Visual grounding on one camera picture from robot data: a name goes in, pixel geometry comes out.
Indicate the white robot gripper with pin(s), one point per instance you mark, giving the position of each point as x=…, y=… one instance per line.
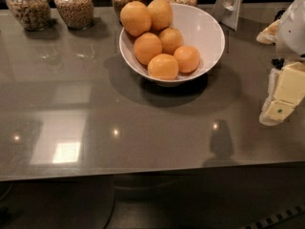
x=292, y=32

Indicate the orange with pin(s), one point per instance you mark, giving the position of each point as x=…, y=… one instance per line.
x=188, y=58
x=161, y=13
x=135, y=18
x=171, y=39
x=164, y=67
x=146, y=47

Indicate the white ceramic bowl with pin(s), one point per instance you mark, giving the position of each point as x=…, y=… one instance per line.
x=199, y=29

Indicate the white card stand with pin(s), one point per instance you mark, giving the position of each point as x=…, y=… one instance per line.
x=227, y=12

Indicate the glass jar of grains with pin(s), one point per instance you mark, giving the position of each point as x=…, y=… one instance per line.
x=77, y=14

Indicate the glass jar of cereal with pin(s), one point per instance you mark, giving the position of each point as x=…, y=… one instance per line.
x=33, y=15

